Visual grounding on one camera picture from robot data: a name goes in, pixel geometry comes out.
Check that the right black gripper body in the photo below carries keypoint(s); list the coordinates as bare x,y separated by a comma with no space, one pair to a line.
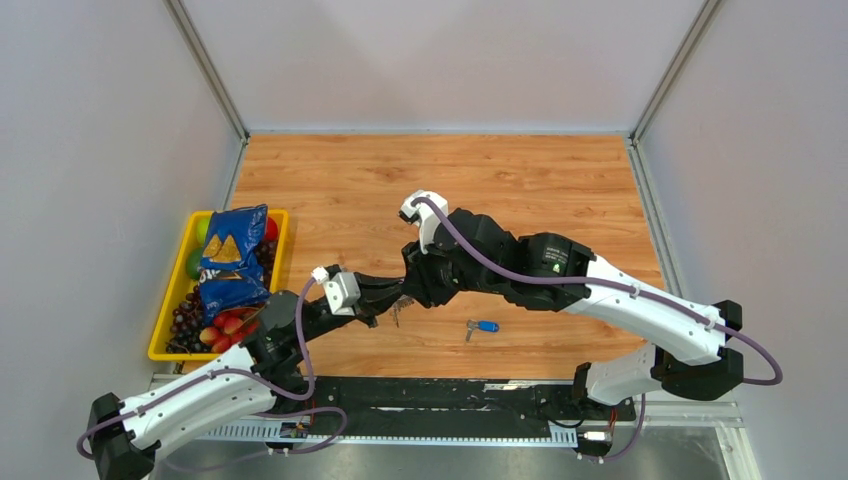
439,280

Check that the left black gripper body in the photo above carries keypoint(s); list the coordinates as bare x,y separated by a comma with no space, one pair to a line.
358,313

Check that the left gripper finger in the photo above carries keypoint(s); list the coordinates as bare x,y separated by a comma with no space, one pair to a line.
370,311
379,289

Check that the silver wire keyring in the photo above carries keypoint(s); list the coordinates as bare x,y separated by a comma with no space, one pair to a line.
398,306

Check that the blue capped key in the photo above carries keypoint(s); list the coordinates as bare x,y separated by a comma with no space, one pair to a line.
480,326

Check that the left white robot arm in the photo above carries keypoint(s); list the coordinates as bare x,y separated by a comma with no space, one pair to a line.
271,367

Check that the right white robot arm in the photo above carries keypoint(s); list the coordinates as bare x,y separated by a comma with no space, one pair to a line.
685,353

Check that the red apple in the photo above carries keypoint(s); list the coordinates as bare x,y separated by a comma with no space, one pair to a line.
271,233

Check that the red peach fruits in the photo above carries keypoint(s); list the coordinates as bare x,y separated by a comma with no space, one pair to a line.
229,329

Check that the blue chips bag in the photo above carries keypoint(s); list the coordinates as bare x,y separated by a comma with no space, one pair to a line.
231,275

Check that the purple grape bunch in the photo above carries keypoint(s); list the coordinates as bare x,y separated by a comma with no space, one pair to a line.
189,318

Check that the green apple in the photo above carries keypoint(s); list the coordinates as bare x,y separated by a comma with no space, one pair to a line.
192,264

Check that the lime green fruit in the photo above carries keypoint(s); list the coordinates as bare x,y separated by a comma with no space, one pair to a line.
201,229

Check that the yellow plastic tray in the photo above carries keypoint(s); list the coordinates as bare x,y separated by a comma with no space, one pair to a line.
181,284

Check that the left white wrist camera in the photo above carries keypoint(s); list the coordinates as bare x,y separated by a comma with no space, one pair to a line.
322,276

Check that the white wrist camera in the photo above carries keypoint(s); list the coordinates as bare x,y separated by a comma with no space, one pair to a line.
322,276
419,209

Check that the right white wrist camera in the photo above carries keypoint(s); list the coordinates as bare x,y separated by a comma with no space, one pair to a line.
419,209

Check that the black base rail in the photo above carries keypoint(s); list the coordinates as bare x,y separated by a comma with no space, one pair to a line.
447,408

